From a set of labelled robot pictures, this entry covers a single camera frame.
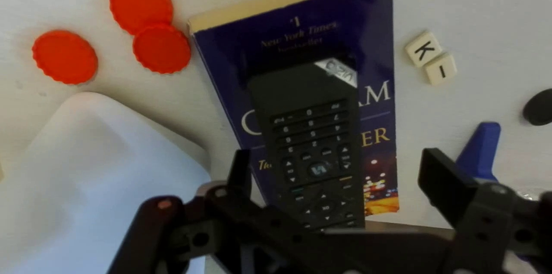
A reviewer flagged cream letter tile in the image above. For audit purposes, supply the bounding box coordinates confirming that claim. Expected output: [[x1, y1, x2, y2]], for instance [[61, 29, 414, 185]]
[[405, 31, 443, 68], [423, 53, 458, 87]]

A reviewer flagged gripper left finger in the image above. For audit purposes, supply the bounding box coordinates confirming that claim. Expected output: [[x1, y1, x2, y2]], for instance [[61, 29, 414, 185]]
[[107, 149, 311, 274]]

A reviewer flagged blue paperback book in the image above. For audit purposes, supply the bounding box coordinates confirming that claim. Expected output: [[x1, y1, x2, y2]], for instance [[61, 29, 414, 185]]
[[188, 0, 400, 216]]

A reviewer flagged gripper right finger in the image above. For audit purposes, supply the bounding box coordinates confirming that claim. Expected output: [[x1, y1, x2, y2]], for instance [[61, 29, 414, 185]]
[[417, 148, 552, 274]]

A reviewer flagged black remote control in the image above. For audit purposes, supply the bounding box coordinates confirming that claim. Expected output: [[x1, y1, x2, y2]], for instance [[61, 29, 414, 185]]
[[247, 58, 367, 232]]

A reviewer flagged blue plastic clamp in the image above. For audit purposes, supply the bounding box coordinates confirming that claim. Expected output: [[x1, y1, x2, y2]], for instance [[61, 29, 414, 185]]
[[455, 122, 552, 266]]

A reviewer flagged orange round disc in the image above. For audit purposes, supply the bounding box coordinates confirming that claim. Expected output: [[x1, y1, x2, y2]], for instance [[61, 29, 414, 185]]
[[109, 0, 174, 35], [32, 30, 99, 85], [132, 24, 191, 75]]

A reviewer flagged black rounded object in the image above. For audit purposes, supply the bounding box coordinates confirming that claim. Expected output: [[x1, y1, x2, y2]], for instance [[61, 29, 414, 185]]
[[522, 88, 552, 126]]

